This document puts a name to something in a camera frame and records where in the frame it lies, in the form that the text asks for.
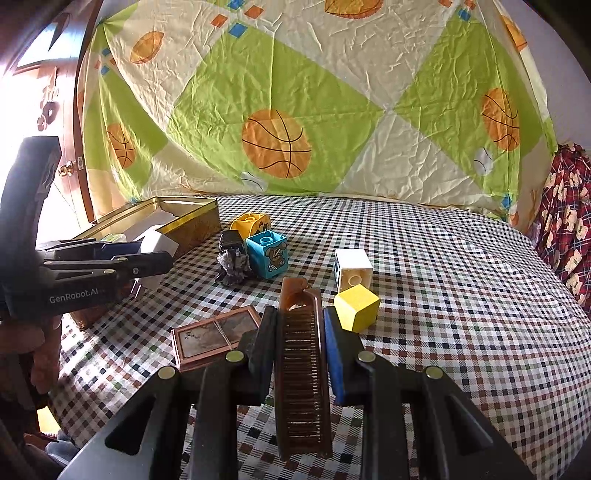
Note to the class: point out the person's left hand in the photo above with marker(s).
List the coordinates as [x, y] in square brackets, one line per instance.
[42, 343]

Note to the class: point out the white power adapter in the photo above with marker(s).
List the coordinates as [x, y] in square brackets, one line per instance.
[153, 241]

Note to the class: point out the blue toy block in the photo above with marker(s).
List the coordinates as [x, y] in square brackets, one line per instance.
[268, 253]

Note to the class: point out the gold tin box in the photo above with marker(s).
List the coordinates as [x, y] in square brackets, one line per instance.
[189, 221]

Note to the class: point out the brown comb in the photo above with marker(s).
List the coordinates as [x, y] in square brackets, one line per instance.
[301, 383]

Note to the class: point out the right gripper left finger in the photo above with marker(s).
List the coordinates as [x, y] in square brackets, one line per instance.
[145, 438]

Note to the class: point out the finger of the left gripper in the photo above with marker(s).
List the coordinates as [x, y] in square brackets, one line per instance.
[88, 249]
[90, 273]

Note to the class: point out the black hair claw clip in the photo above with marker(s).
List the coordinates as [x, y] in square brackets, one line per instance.
[232, 260]

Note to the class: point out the brown framed card stack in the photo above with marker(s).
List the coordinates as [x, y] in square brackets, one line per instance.
[200, 343]

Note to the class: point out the basketball pattern bed sheet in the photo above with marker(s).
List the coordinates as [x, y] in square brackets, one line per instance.
[437, 103]

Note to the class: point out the clear plastic case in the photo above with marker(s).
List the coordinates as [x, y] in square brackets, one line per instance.
[114, 238]

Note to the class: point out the red bear pattern cloth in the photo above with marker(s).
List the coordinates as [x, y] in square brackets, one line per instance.
[563, 221]

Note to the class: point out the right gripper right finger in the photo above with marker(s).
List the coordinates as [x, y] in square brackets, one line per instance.
[453, 438]

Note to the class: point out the yellow face toy block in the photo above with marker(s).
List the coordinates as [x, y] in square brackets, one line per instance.
[249, 224]

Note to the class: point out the white moon toy block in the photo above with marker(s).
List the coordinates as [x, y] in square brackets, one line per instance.
[352, 267]

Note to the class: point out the checkered tablecloth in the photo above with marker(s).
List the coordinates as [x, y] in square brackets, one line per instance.
[457, 290]

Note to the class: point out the yellow cube block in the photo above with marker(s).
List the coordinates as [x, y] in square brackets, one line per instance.
[357, 308]

